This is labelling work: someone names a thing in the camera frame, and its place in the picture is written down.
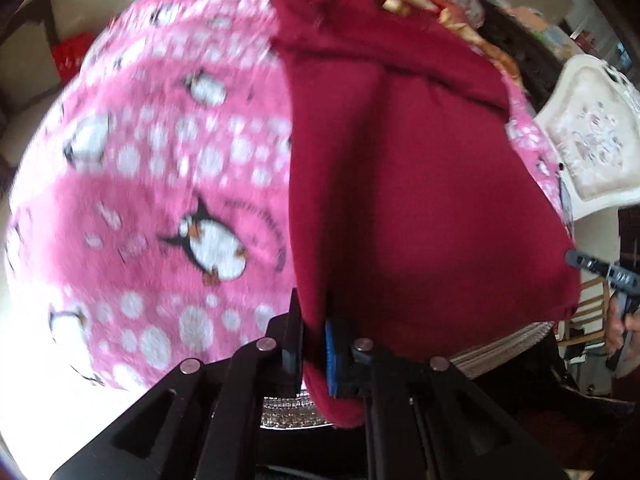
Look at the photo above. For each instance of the person's right hand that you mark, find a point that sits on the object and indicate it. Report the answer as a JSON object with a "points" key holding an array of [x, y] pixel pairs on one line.
{"points": [[617, 330]]}

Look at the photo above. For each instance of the dark red sweater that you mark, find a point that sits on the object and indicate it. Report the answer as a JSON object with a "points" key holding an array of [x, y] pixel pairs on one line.
{"points": [[425, 210]]}

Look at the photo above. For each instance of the pink penguin print blanket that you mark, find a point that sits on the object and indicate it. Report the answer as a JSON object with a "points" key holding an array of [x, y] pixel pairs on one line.
{"points": [[150, 185]]}

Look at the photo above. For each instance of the white ornate upholstered chair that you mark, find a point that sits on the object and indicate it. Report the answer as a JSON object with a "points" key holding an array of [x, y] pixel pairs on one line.
{"points": [[590, 135]]}

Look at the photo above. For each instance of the red plastic bag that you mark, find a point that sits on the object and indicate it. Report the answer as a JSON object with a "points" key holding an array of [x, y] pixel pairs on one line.
{"points": [[70, 55]]}

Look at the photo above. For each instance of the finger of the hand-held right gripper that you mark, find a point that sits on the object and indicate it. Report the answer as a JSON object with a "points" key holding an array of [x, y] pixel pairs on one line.
{"points": [[590, 264]]}

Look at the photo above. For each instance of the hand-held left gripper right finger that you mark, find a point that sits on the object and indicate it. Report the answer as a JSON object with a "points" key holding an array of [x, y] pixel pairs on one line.
{"points": [[332, 360]]}

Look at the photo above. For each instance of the orange scalloped blanket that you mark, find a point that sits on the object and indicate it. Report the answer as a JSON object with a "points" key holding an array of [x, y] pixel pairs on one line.
{"points": [[500, 55]]}

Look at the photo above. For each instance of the wooden chair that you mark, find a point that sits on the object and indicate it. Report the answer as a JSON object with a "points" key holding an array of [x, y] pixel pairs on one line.
{"points": [[590, 305]]}

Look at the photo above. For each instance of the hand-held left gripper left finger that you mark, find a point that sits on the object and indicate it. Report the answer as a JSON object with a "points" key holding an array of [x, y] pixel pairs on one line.
{"points": [[291, 345]]}

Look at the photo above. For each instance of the orange cardboard box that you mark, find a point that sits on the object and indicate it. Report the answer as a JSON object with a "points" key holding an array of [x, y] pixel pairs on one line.
{"points": [[527, 19]]}

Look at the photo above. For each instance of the dark carved wooden cabinet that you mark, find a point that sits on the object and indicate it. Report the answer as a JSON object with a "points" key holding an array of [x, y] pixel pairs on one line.
{"points": [[530, 60]]}

